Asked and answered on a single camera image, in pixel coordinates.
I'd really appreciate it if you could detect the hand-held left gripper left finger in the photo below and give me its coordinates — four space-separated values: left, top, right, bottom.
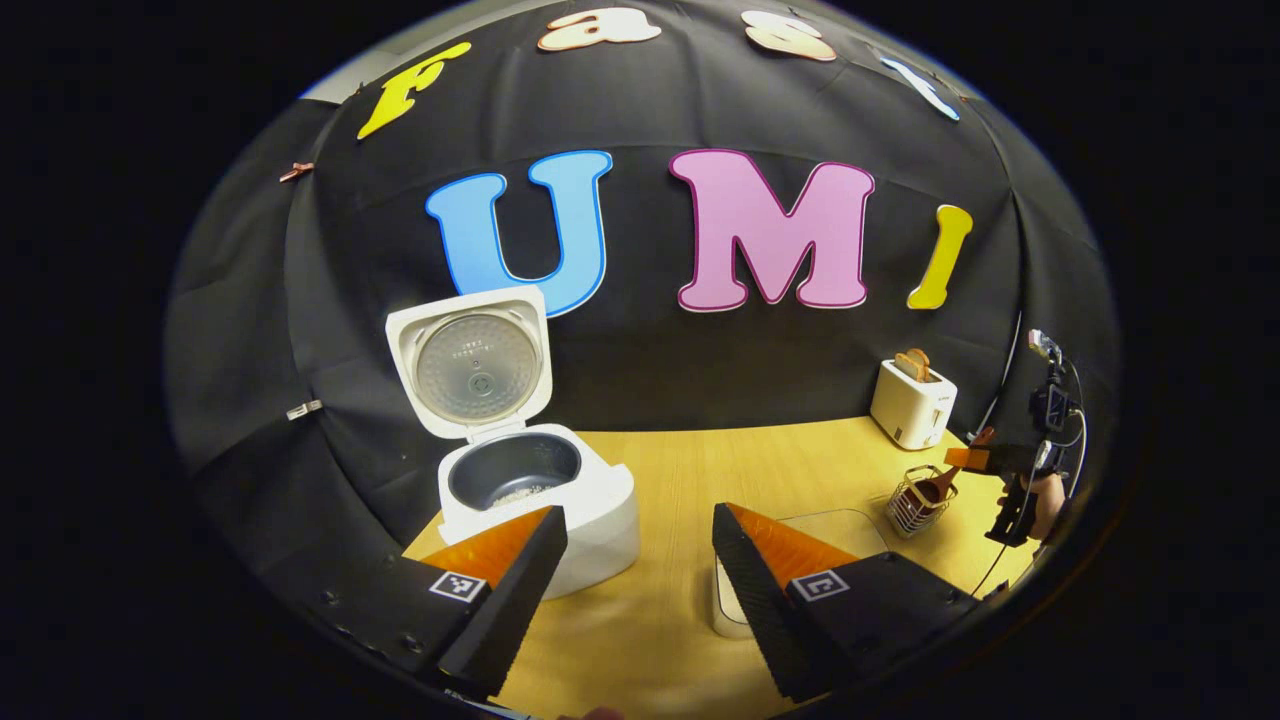
328 505 570 701

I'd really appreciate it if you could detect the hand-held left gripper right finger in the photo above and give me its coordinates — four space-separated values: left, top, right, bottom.
712 502 981 704

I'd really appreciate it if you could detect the brown wooden spoon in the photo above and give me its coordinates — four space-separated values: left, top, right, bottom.
915 427 997 506

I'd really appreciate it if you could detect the metal wire chopstick holder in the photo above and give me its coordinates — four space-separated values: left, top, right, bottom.
885 465 958 538

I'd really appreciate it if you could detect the white rice cooker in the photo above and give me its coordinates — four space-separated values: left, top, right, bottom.
385 286 641 601

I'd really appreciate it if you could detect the white toaster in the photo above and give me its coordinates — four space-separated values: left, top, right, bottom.
870 358 958 451

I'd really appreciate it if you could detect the clear plastic container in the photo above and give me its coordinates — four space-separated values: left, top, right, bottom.
712 508 889 641

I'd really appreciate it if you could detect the white wall cable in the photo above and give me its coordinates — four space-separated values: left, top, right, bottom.
975 310 1023 441

